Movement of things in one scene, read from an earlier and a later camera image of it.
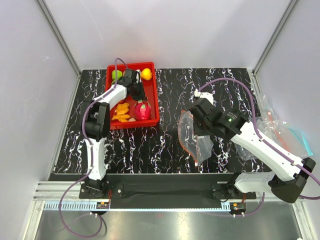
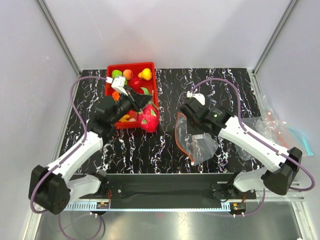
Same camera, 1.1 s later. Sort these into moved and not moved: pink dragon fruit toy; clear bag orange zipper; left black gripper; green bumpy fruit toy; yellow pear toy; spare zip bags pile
Moved: clear bag orange zipper; left black gripper; pink dragon fruit toy
Not moved: green bumpy fruit toy; yellow pear toy; spare zip bags pile
